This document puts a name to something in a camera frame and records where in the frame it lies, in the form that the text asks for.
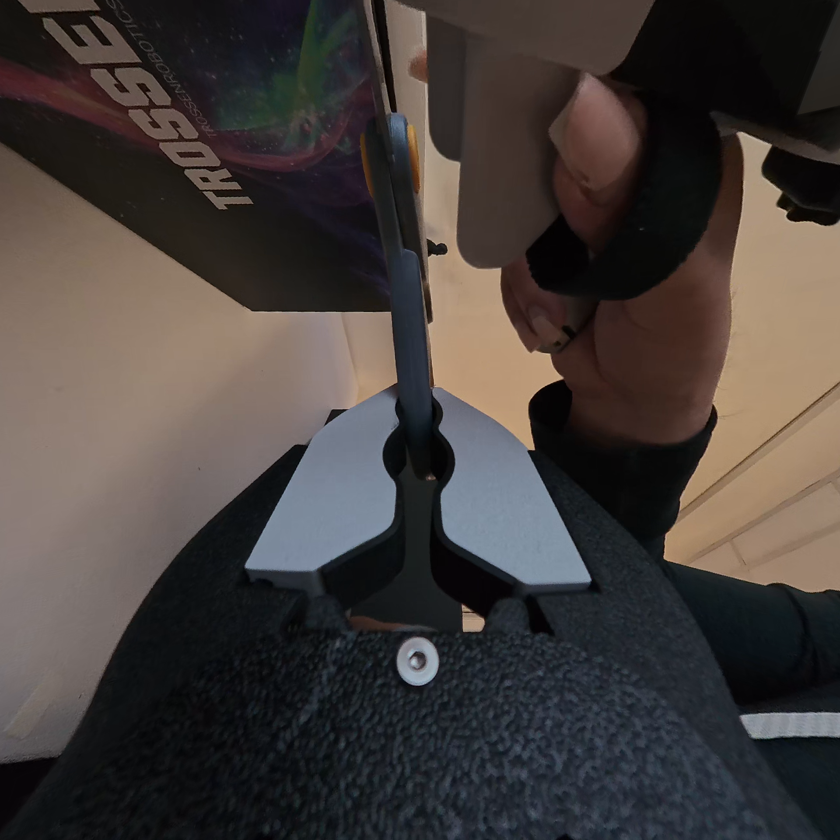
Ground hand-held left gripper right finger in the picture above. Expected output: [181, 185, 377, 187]
[430, 387, 596, 596]

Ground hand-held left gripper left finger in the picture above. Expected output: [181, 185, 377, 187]
[243, 386, 404, 597]

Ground grey orange scissors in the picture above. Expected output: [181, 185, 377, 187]
[360, 0, 442, 483]

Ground black board panel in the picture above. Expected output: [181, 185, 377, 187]
[0, 0, 434, 315]

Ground person's right forearm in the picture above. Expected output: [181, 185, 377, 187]
[528, 381, 840, 704]

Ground person's right hand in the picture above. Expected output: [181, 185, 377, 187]
[408, 52, 747, 447]

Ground person's black clothing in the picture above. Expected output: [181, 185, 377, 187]
[715, 696, 840, 840]

